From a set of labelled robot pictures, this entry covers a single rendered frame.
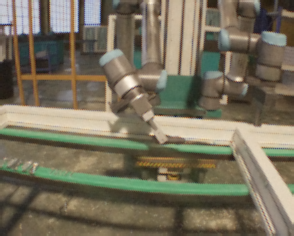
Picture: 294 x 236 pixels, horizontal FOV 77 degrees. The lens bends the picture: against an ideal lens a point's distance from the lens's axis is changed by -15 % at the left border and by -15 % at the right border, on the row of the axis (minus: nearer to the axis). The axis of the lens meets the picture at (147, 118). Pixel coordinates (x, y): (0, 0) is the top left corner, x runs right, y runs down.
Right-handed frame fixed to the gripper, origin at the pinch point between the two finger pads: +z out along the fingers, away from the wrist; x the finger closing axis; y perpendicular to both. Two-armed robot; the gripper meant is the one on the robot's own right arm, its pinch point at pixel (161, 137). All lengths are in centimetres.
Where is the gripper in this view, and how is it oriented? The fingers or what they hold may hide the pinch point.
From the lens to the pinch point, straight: 69.4
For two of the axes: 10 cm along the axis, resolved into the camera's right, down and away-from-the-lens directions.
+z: 5.3, 8.3, -1.6
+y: 8.5, -5.3, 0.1
